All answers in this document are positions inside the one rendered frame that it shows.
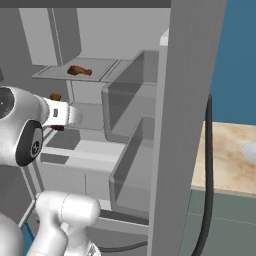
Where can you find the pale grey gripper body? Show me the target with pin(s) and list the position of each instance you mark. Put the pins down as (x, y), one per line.
(74, 116)

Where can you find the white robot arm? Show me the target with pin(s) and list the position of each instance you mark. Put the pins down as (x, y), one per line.
(50, 223)

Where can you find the grey glass fridge shelf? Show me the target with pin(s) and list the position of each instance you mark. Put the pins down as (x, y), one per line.
(56, 74)

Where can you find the grey fridge door bin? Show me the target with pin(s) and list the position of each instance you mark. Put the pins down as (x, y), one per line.
(130, 110)
(133, 180)

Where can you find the grey fridge drawer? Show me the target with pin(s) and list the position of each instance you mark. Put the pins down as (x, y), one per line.
(76, 173)

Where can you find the grey fridge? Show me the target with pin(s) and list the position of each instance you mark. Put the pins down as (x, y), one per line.
(96, 30)

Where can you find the grey fridge door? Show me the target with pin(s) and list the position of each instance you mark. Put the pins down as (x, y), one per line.
(186, 100)

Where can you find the white round dish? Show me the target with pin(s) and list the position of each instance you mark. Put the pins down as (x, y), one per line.
(250, 154)

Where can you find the grey-green base cupboard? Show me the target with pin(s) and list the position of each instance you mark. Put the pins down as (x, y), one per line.
(226, 226)

